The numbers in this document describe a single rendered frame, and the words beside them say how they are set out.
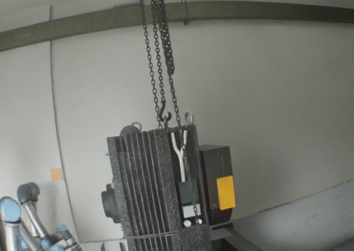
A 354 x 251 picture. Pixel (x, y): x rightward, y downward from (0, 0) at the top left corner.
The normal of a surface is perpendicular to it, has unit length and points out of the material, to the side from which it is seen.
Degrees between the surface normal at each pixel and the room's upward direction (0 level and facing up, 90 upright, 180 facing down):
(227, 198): 90
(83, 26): 90
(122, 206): 90
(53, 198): 90
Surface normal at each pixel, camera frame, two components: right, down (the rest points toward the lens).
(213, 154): 0.17, -0.06
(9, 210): 0.62, -0.25
